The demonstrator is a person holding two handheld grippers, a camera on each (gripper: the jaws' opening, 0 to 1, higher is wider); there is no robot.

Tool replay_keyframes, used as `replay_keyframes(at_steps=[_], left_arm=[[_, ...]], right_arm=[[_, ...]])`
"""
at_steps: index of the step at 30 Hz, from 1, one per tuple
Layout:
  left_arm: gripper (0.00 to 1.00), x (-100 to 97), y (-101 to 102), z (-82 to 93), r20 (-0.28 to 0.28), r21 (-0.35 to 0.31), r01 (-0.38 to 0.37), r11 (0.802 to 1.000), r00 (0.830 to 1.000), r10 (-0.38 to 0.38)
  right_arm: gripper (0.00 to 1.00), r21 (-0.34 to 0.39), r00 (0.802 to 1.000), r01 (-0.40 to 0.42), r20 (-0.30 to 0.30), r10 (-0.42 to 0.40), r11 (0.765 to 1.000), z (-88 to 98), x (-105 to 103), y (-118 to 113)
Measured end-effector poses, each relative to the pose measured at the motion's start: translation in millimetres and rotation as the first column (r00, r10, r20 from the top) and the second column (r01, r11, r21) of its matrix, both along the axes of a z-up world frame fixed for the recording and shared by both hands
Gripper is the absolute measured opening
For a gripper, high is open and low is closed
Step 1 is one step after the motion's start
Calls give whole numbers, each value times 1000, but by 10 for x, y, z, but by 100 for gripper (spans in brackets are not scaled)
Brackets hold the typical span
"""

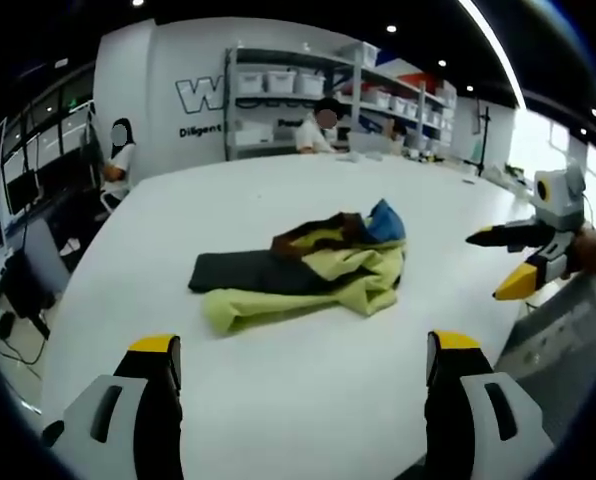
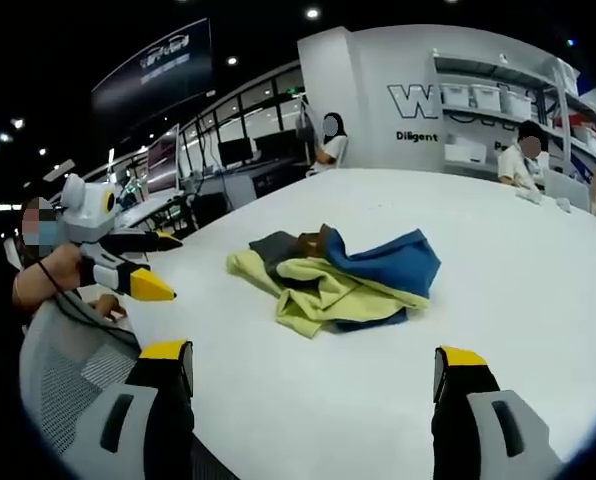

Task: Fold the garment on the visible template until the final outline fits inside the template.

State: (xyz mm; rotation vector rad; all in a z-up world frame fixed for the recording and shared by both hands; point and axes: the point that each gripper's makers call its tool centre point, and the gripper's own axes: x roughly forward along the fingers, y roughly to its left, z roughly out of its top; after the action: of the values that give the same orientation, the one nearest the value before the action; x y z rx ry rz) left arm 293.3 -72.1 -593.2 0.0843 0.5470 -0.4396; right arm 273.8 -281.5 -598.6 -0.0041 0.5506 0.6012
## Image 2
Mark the person's left hand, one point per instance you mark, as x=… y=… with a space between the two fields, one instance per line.
x=65 y=267

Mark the white cloth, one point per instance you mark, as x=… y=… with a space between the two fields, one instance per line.
x=529 y=195

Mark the grey laptop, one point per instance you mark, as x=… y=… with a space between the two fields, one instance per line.
x=565 y=190

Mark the black monitor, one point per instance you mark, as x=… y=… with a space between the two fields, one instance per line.
x=235 y=151

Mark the white shelf with storage bins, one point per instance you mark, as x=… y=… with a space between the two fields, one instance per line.
x=508 y=100

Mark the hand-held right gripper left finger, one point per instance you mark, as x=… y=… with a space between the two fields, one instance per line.
x=113 y=450

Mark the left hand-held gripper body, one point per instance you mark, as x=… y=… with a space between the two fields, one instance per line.
x=90 y=212

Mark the grey office desk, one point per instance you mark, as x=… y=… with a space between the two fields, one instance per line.
x=258 y=182

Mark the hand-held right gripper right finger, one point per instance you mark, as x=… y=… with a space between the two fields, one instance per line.
x=483 y=450

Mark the dark hanging banner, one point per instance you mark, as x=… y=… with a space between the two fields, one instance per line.
x=153 y=70

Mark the yellow and blue garment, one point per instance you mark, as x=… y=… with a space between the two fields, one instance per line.
x=328 y=295

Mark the black wrist band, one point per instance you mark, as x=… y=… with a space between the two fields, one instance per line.
x=52 y=276

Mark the small white crumpled object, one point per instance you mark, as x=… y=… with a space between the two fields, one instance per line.
x=563 y=205

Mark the grey mesh chair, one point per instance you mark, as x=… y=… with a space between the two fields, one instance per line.
x=63 y=365

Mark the white-framed monitor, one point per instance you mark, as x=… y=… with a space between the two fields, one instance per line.
x=163 y=160

